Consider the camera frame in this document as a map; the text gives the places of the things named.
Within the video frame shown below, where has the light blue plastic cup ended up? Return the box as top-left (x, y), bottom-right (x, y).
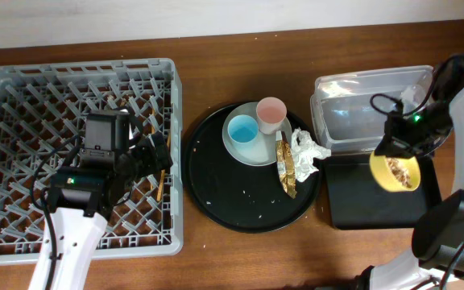
top-left (227, 114), bottom-right (259, 150)

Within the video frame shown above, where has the black rectangular tray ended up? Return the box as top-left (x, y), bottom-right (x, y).
top-left (325, 155), bottom-right (441, 230)

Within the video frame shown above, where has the black round tray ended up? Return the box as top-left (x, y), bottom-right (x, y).
top-left (181, 102), bottom-right (322, 233)

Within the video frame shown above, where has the grey plastic dishwasher rack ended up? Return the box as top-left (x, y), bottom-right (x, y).
top-left (0, 58), bottom-right (184, 265)

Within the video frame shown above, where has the food scraps pile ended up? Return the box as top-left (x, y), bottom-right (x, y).
top-left (386, 158), bottom-right (412, 189)

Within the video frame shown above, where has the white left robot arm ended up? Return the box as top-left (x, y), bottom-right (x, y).
top-left (29, 106), bottom-right (172, 289)

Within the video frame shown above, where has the brown Nescafe Gold sachet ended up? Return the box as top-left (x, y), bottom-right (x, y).
top-left (275, 130), bottom-right (297, 199)

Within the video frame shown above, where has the yellow plastic bowl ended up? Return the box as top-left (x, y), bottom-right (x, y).
top-left (369, 152), bottom-right (421, 193)

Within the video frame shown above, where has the white tissue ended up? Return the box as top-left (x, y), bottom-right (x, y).
top-left (291, 128), bottom-right (332, 183)

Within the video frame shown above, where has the clear plastic bin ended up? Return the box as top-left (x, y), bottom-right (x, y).
top-left (310, 65), bottom-right (433, 155)

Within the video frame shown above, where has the pink plastic cup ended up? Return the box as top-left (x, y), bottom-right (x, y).
top-left (255, 97), bottom-right (287, 135)

